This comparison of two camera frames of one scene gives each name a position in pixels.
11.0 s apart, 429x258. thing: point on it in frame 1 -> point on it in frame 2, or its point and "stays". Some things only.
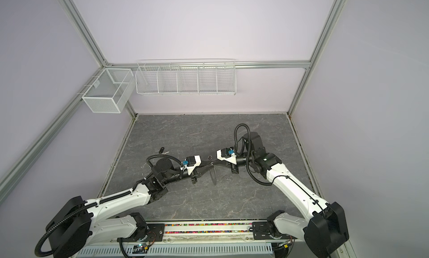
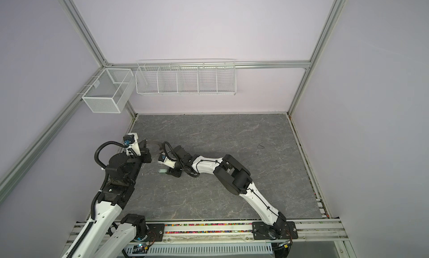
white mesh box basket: (111, 91) stays
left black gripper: (201, 171) -> (144, 152)
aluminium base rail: (198, 233) stays
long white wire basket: (186, 77) stays
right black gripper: (223, 163) -> (173, 172)
